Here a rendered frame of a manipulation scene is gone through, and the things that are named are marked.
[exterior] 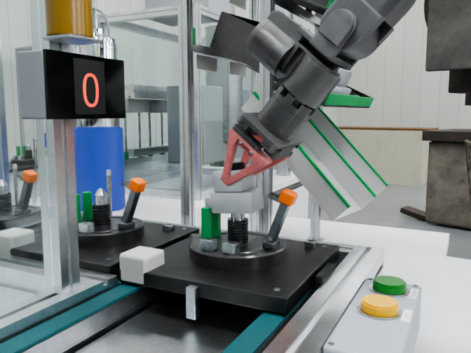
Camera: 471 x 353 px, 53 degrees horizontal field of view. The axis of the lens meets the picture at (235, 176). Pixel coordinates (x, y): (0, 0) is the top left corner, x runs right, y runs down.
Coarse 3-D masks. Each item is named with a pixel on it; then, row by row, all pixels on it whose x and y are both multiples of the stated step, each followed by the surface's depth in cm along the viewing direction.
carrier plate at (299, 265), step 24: (288, 240) 77; (168, 264) 65; (192, 264) 65; (288, 264) 65; (312, 264) 65; (168, 288) 60; (216, 288) 57; (240, 288) 56; (264, 288) 56; (288, 288) 56; (288, 312) 54
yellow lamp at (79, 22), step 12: (48, 0) 51; (60, 0) 51; (72, 0) 51; (84, 0) 52; (48, 12) 51; (60, 12) 51; (72, 12) 51; (84, 12) 52; (48, 24) 52; (60, 24) 51; (72, 24) 51; (84, 24) 52
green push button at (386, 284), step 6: (378, 276) 60; (384, 276) 60; (390, 276) 60; (378, 282) 58; (384, 282) 58; (390, 282) 58; (396, 282) 58; (402, 282) 58; (378, 288) 57; (384, 288) 57; (390, 288) 56; (396, 288) 56; (402, 288) 57
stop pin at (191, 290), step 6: (186, 288) 58; (192, 288) 57; (198, 288) 58; (186, 294) 58; (192, 294) 57; (198, 294) 58; (186, 300) 58; (192, 300) 58; (198, 300) 58; (186, 306) 58; (192, 306) 58; (198, 306) 58; (186, 312) 58; (192, 312) 58; (198, 312) 58; (192, 318) 58
